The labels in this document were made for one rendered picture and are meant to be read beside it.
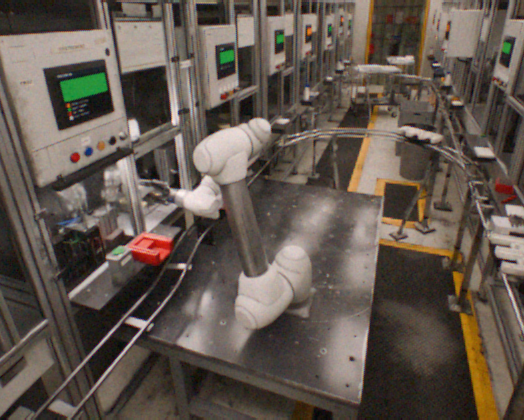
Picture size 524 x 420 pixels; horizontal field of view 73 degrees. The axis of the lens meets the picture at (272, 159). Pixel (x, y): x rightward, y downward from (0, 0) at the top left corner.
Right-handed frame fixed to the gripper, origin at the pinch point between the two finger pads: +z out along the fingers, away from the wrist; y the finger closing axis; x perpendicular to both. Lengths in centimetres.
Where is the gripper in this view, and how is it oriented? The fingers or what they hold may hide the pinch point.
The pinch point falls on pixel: (145, 188)
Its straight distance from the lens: 196.7
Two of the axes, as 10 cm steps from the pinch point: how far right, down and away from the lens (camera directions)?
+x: -3.4, 3.7, -8.7
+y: 0.6, -9.1, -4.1
